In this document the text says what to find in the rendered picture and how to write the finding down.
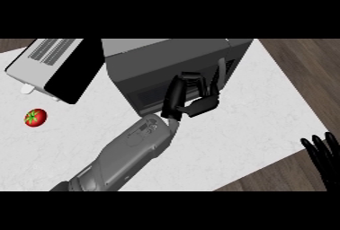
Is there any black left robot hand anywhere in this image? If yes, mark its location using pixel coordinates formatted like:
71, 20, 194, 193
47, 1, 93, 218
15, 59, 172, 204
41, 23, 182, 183
160, 71, 222, 122

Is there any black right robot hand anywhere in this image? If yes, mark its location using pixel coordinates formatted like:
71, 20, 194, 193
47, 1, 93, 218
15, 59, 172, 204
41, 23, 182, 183
300, 131, 340, 192

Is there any dark grey microwave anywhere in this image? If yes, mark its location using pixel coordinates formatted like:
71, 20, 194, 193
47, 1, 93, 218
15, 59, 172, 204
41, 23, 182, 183
99, 38, 256, 117

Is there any silver toaster oven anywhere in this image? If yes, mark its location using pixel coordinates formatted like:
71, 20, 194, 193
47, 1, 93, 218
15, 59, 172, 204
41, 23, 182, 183
5, 38, 107, 106

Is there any red tomato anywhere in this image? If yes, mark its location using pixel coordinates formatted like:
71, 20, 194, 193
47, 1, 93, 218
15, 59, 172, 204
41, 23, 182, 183
22, 108, 49, 128

